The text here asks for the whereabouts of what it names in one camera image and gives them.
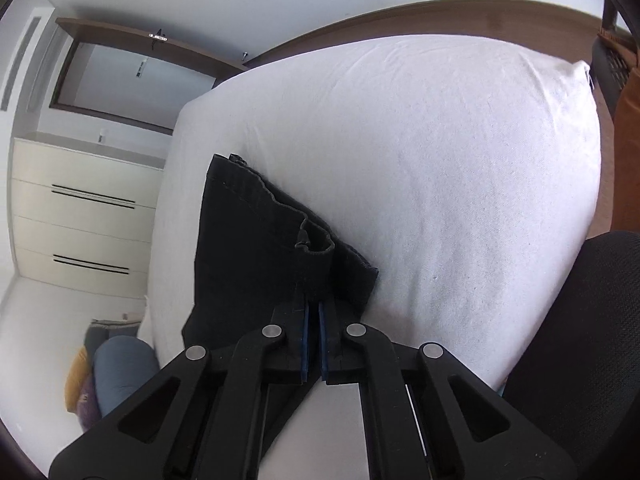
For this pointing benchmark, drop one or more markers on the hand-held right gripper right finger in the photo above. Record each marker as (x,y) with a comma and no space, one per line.
(323,345)

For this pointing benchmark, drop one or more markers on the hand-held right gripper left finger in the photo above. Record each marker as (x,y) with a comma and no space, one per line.
(304,345)

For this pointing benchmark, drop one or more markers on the black denim pants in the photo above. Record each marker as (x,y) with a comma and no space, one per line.
(250,250)

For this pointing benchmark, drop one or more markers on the blue rolled duvet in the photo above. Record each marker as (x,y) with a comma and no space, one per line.
(125,370)

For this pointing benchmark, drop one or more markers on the bed with white sheet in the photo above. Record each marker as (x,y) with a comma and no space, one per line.
(425,185)

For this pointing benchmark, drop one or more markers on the purple pillow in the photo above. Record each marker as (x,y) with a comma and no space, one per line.
(87,397)

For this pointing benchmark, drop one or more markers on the yellow pillow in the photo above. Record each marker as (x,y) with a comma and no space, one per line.
(77,375)

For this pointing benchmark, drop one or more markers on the black mesh office chair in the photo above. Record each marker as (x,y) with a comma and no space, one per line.
(575,335)

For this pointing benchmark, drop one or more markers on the cream wardrobe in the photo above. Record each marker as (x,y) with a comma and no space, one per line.
(75,210)

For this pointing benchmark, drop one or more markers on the brown door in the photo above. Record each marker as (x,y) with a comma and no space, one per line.
(125,35)

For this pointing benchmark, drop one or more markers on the hallway switch panel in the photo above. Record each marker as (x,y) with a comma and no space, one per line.
(139,67)

